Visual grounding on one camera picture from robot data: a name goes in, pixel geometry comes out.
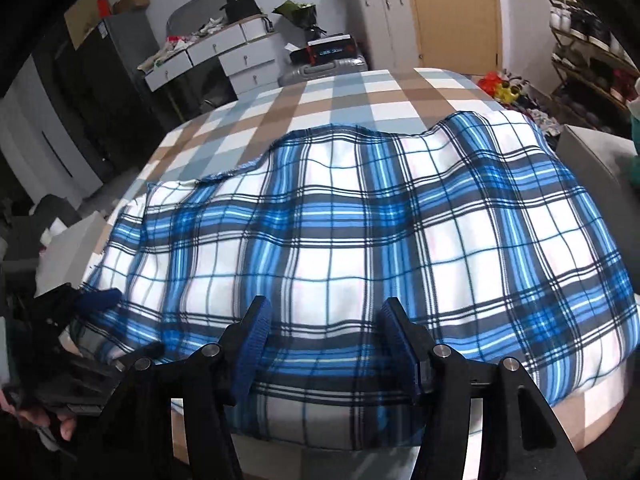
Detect wooden door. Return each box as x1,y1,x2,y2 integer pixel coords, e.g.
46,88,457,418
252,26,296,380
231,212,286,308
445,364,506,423
412,0,502,75

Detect plaid brown blue bedsheet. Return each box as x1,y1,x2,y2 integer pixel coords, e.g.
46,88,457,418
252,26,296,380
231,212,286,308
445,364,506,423
89,66,632,480

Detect tall dark wardrobe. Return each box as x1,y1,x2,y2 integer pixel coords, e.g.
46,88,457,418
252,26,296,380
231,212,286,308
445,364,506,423
64,0,112,50

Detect grey oval mirror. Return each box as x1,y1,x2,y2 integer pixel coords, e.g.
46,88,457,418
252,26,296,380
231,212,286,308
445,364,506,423
166,0,226,37

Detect dark flower bouquet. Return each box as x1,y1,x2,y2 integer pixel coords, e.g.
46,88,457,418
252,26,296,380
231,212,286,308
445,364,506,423
273,0,326,41

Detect folded white and green clothes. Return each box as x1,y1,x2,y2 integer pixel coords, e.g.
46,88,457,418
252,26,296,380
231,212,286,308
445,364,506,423
627,79,640,188

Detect open cardboard box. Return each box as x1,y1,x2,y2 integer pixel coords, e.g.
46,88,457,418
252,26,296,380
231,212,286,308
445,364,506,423
113,0,151,14

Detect white upright suitcase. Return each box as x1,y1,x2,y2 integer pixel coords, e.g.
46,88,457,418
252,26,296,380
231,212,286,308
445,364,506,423
348,0,420,70

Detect black hat box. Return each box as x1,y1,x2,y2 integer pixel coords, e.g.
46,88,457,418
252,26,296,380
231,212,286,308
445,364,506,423
221,0,262,24

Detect black red shoe box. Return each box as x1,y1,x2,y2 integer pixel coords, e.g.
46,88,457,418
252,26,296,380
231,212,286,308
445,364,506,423
290,34,359,65

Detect blue white plaid shirt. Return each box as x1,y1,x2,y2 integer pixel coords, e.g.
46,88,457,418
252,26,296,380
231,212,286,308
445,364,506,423
69,109,640,451

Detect white drawer desk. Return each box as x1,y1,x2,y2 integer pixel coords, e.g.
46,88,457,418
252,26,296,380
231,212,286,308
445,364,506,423
144,15,285,98

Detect shoes on floor pile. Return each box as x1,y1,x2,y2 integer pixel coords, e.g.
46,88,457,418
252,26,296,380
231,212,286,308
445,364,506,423
475,70,562,139

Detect person's left hand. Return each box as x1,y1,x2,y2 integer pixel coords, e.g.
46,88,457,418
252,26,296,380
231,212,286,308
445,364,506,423
0,391,77,441

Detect silver flat suitcase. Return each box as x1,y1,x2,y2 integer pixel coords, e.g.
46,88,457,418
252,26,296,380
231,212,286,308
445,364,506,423
278,56,369,87

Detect wooden shoe rack with shoes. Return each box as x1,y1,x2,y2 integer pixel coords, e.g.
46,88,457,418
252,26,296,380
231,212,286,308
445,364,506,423
547,0,639,115

